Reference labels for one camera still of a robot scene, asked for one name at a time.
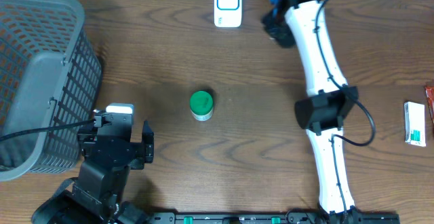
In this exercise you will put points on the black mounting rail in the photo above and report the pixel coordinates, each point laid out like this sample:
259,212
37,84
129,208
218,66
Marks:
291,217

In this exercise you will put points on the orange snack bar wrapper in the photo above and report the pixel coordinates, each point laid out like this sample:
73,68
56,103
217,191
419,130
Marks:
429,91

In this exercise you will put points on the white green box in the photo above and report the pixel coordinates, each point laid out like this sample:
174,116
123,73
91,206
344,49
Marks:
414,114

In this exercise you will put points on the white barcode scanner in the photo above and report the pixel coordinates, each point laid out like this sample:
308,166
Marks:
227,13

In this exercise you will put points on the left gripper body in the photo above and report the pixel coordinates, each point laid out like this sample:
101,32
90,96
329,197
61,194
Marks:
134,157

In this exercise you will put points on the green lidded jar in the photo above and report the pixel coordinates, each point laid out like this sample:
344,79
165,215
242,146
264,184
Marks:
201,105

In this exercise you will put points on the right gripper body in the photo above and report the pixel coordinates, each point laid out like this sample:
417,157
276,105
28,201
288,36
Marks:
276,23

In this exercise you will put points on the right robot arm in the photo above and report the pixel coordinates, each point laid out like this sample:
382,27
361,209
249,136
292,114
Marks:
321,114

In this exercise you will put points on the grey plastic basket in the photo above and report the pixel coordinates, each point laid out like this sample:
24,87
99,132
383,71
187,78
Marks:
50,79

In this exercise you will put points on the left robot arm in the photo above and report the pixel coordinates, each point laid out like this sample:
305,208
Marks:
95,195

